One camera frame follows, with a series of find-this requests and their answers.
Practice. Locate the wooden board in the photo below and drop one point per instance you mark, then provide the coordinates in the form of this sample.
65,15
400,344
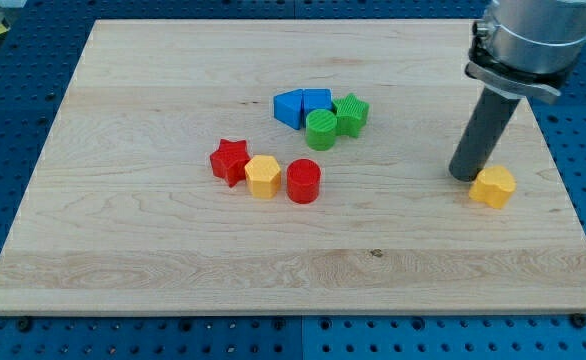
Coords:
124,217

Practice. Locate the green cylinder block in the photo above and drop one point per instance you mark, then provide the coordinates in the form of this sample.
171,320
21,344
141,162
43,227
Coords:
321,125

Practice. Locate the yellow hexagon block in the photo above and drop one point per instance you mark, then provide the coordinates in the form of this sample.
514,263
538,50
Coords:
263,176

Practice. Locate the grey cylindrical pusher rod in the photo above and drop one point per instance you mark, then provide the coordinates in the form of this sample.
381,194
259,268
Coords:
485,127

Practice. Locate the yellow heart block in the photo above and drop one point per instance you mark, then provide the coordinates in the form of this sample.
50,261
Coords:
493,186

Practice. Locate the green star block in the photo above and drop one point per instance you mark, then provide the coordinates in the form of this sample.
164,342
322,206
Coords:
351,114

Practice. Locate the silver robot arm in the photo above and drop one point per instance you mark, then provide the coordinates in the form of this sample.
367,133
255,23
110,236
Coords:
520,49

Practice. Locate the red star block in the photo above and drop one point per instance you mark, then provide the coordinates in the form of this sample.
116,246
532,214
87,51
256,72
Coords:
229,160

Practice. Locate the blue cube block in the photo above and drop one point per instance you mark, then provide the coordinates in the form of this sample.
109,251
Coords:
316,99

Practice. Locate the red cylinder block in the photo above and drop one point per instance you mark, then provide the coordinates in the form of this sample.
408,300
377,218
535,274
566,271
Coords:
303,181

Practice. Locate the blue triangle block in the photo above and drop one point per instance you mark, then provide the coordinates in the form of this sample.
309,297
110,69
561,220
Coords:
288,108

